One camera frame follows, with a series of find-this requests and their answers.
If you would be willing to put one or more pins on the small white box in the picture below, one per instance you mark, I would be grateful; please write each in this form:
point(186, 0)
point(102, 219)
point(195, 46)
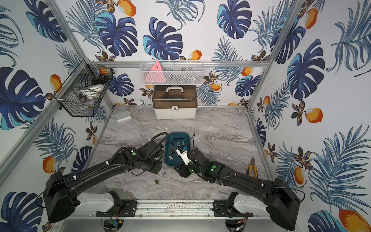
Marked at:
point(123, 116)

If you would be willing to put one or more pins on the pink triangle sign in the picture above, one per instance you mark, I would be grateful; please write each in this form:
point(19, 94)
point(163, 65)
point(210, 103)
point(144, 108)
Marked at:
point(155, 75)

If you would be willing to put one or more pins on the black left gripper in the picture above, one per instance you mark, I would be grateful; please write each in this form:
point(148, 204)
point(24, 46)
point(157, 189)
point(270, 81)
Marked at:
point(156, 166)

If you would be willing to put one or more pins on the brown lid white toolbox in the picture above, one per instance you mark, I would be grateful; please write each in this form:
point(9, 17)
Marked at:
point(175, 102)

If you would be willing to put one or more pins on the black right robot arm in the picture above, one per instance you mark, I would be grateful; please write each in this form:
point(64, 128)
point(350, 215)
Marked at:
point(282, 204)

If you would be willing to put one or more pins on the yellow handled pliers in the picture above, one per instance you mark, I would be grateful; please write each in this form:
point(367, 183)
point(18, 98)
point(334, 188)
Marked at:
point(252, 169)

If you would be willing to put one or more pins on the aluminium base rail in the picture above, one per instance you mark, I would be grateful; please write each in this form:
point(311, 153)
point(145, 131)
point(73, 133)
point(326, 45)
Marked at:
point(152, 209)

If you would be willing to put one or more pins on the white bowl in basket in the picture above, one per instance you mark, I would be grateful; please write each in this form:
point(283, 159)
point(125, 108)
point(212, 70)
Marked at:
point(94, 90)

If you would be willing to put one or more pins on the black wire basket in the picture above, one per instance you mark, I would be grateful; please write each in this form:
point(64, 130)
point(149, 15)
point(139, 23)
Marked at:
point(83, 75)

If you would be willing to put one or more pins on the teal plastic storage box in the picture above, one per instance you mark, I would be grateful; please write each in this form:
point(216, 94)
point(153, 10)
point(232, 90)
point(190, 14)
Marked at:
point(177, 157)

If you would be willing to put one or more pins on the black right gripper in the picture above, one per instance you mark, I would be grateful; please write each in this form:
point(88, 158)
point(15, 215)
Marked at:
point(182, 170)

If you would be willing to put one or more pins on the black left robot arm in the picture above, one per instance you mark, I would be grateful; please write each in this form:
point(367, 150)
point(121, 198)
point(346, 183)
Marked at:
point(61, 191)

